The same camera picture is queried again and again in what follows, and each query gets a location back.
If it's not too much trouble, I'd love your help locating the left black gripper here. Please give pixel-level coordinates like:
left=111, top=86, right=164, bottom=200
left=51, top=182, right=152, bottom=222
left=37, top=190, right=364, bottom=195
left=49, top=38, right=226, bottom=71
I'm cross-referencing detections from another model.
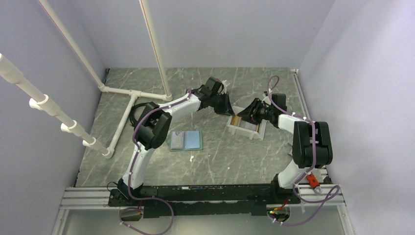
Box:
left=210, top=93, right=235, bottom=118

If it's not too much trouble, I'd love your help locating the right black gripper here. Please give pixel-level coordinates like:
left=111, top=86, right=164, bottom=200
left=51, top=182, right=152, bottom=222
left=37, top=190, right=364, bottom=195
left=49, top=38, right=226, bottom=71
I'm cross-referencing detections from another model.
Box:
left=237, top=98, right=274, bottom=125

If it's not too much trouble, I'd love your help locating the clear plastic bin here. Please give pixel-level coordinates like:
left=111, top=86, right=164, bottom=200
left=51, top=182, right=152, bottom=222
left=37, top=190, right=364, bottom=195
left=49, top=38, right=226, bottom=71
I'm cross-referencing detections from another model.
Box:
left=227, top=106, right=267, bottom=141

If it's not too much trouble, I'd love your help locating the green card holder wallet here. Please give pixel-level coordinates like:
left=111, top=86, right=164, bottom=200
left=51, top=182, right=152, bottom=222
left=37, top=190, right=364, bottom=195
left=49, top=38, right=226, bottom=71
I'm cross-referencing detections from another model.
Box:
left=166, top=130, right=203, bottom=151

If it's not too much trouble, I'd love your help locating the silver vip credit card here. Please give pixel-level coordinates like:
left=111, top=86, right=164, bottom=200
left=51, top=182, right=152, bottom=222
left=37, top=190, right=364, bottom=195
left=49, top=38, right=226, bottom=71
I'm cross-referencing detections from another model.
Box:
left=170, top=131, right=185, bottom=149

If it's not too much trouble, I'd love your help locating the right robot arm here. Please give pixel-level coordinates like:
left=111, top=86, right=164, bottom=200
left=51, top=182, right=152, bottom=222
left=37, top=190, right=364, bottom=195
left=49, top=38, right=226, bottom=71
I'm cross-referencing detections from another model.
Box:
left=238, top=84, right=333, bottom=203

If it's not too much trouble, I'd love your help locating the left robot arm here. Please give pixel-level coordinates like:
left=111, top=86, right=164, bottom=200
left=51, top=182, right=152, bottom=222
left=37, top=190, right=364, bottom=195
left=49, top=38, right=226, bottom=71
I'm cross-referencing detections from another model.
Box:
left=117, top=77, right=234, bottom=206

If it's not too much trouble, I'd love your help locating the stack of credit cards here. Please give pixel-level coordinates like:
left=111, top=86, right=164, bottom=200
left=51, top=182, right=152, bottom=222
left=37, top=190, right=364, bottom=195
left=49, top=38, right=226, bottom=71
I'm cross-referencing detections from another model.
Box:
left=230, top=115, right=242, bottom=127

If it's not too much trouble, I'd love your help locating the coiled black cable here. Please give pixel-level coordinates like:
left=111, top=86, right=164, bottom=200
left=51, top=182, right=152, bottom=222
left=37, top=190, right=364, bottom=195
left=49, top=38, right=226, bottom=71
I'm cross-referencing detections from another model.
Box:
left=129, top=102, right=156, bottom=127

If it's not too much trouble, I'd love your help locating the red handled adjustable wrench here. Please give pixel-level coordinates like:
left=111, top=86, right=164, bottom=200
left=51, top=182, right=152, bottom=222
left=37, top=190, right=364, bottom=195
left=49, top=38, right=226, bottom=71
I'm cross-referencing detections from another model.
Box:
left=306, top=172, right=323, bottom=194

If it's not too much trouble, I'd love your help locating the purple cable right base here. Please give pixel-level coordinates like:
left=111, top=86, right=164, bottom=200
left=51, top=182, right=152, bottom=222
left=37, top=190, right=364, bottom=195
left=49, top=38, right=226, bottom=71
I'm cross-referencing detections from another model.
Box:
left=268, top=183, right=341, bottom=227

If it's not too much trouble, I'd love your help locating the purple cable base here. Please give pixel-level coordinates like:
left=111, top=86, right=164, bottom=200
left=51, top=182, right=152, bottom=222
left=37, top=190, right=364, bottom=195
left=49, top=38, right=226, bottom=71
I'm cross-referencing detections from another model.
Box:
left=118, top=195, right=178, bottom=235
left=268, top=183, right=341, bottom=227

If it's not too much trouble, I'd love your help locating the aluminium rail right side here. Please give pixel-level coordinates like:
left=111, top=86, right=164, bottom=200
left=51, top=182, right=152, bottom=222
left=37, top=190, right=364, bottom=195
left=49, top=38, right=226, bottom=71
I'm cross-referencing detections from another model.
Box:
left=290, top=69, right=344, bottom=207

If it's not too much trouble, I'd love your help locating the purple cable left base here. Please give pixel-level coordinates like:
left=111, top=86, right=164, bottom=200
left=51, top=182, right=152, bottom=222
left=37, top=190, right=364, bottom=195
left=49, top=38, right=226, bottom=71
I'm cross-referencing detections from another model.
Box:
left=118, top=195, right=178, bottom=235

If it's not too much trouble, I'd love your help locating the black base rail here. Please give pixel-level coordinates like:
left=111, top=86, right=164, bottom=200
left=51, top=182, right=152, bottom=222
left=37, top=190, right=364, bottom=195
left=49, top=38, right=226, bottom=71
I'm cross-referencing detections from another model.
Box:
left=108, top=181, right=300, bottom=218

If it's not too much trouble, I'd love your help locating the white pvc pipe frame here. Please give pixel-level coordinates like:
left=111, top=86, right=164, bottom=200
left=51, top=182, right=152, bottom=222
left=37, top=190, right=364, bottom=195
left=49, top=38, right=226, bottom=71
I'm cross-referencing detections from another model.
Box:
left=0, top=0, right=172, bottom=159

